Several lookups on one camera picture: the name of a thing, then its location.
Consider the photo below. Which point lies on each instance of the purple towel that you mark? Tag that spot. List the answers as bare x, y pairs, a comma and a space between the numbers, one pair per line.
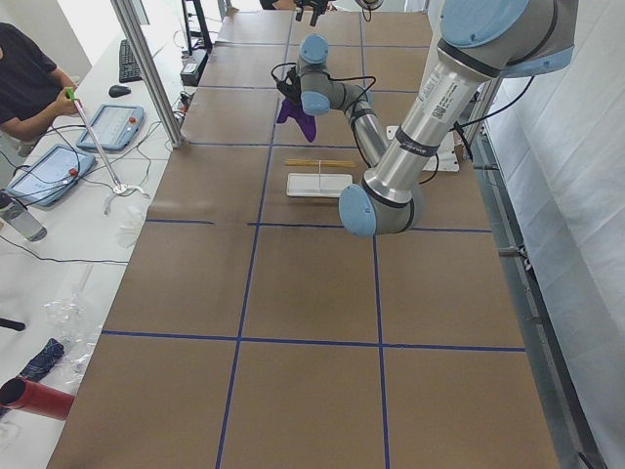
305, 122

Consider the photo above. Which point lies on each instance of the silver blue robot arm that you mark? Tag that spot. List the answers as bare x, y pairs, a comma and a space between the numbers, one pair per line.
479, 41

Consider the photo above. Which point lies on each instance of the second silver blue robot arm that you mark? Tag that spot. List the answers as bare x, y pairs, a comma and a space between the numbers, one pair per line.
319, 8

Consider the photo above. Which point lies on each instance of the white rack base tray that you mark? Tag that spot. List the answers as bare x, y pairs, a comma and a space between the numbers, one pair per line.
304, 185

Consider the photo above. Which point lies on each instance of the left wooden rack rod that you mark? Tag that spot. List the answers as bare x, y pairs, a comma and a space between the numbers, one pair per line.
317, 165

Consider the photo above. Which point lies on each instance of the wooden rack rod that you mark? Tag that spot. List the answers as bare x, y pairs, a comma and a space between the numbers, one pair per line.
317, 165
317, 161

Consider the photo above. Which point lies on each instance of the right wooden rack rod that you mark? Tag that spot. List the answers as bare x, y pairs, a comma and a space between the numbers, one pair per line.
317, 161

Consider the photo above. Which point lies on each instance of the pink stick with green tip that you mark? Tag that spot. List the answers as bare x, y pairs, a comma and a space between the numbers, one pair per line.
118, 187

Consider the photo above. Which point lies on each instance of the far blue teach pendant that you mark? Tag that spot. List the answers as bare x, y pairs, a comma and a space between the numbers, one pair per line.
116, 125

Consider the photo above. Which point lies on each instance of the blue teach pendant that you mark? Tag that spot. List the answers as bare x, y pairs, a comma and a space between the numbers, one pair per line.
116, 125
50, 177

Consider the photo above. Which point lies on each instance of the black computer mouse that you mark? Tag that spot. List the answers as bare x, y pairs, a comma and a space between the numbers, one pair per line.
117, 91

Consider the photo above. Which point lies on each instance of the black keyboard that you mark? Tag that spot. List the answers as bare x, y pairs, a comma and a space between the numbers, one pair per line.
128, 68

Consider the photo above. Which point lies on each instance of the clear plastic wrap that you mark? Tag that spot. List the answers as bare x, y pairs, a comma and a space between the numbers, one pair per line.
76, 325

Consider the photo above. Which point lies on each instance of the near blue teach pendant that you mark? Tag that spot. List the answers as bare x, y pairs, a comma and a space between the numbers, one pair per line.
50, 177

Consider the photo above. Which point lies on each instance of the white curtain sheet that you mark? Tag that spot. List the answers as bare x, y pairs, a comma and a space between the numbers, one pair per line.
560, 142

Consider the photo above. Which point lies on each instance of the dark blue cloth bundle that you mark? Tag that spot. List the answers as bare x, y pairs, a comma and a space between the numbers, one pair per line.
42, 363

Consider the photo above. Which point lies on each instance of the person in black shirt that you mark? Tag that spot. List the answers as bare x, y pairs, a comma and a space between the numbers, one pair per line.
33, 89

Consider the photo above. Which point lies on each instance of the red cylinder tube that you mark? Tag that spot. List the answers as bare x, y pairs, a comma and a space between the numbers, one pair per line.
33, 397

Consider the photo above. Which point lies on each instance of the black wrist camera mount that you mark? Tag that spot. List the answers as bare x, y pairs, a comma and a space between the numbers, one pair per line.
290, 86

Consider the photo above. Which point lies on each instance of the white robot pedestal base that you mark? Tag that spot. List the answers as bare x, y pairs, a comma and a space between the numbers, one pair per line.
447, 157

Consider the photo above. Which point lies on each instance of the aluminium frame post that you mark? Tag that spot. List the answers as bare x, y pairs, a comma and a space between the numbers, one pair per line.
130, 25

